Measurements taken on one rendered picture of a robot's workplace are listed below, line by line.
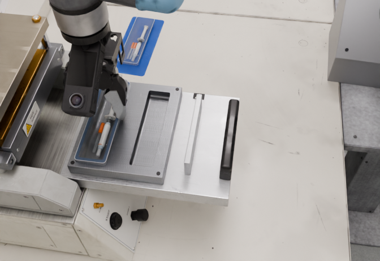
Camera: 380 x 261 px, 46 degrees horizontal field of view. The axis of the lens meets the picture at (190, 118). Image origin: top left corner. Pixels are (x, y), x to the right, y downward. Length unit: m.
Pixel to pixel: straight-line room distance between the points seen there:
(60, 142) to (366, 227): 1.31
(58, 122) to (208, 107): 0.30
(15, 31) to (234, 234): 0.58
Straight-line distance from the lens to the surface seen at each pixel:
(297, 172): 1.06
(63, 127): 0.92
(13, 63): 0.81
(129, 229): 0.94
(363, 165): 1.61
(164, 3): 0.55
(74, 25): 0.65
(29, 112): 0.81
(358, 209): 1.89
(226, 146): 0.76
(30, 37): 0.84
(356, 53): 1.19
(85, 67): 0.68
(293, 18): 1.40
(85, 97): 0.67
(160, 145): 0.79
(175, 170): 0.79
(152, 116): 0.84
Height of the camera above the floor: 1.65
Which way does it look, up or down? 53 degrees down
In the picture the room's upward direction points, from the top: 2 degrees counter-clockwise
